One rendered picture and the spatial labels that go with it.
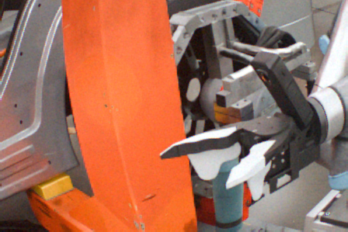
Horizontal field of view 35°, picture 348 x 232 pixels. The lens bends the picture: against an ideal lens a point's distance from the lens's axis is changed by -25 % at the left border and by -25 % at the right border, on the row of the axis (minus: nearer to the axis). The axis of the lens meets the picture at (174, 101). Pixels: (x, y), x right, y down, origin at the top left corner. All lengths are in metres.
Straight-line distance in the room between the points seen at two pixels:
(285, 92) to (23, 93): 1.08
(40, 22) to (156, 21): 0.55
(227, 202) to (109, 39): 0.77
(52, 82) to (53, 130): 0.14
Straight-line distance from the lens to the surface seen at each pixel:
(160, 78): 1.30
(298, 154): 0.83
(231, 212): 1.86
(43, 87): 1.75
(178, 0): 1.83
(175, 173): 1.38
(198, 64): 1.94
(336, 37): 1.04
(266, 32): 1.87
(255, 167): 0.71
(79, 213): 1.67
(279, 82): 0.77
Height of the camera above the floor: 1.58
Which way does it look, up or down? 22 degrees down
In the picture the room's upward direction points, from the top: 8 degrees counter-clockwise
